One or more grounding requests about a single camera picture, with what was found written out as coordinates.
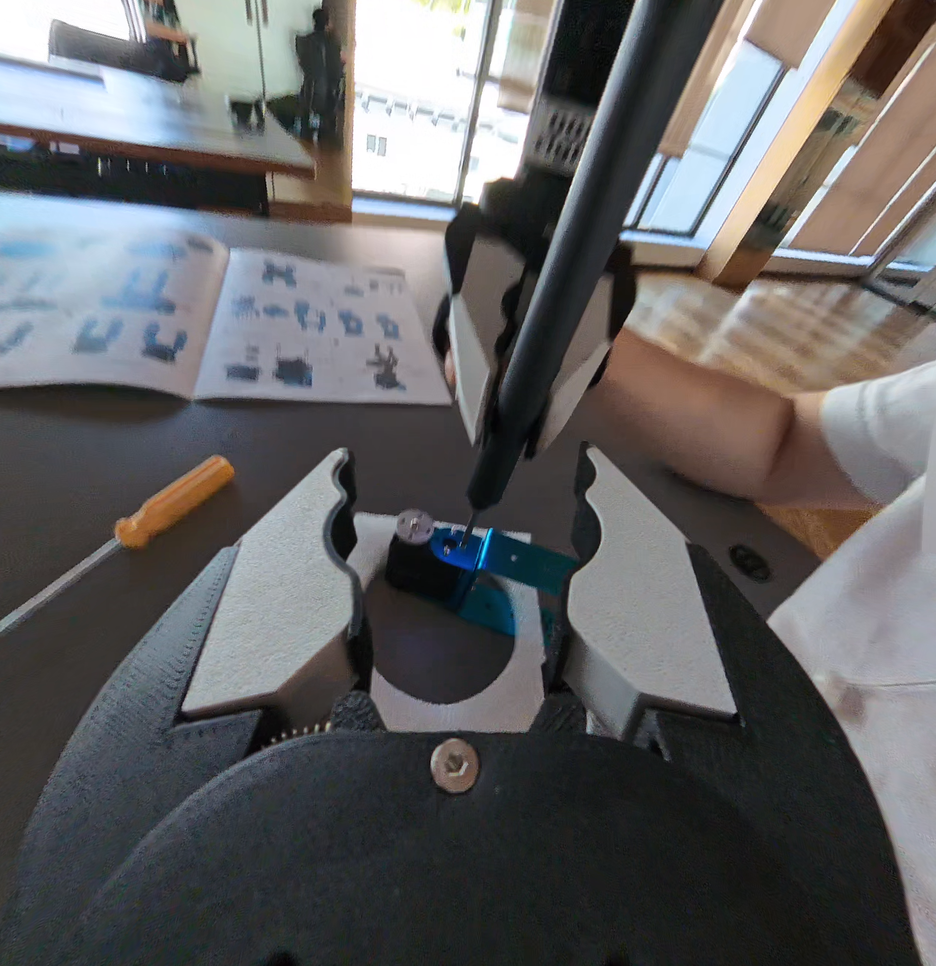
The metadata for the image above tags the large glass window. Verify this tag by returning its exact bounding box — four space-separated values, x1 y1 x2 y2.
638 33 789 236

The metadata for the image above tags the long wooden office table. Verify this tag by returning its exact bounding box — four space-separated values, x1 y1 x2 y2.
0 51 319 220

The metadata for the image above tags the white foam sheet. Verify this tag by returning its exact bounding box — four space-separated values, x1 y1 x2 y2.
346 512 560 734

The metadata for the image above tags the blue metal servo bracket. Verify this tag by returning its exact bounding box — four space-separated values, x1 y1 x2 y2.
429 524 579 650

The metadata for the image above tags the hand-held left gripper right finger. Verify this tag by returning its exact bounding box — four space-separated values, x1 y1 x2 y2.
559 440 741 740

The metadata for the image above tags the assembly instruction booklet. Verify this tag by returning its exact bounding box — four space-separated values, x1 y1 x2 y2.
0 225 454 408

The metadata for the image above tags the orange handled screwdriver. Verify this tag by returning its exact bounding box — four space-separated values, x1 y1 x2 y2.
0 454 237 650

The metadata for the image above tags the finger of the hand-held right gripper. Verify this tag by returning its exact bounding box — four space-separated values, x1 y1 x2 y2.
522 271 616 459
445 226 531 447

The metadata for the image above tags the black electric screwdriver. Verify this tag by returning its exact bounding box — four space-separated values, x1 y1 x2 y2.
452 0 729 546

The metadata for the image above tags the person in white shirt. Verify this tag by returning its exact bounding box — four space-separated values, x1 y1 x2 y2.
766 358 936 966

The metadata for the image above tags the light wooden pillar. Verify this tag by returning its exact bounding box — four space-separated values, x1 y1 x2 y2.
698 0 865 289

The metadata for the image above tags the black servo motor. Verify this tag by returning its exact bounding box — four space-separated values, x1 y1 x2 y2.
384 521 462 604

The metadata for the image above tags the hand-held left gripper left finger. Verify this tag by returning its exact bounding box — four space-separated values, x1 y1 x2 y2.
179 446 374 718

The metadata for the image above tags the dark grey desk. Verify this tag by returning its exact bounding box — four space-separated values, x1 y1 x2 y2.
0 189 824 966

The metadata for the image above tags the black office chair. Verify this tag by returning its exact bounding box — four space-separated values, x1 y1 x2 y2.
48 19 201 83

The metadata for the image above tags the tall glass door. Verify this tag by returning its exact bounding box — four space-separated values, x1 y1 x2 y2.
351 0 514 204

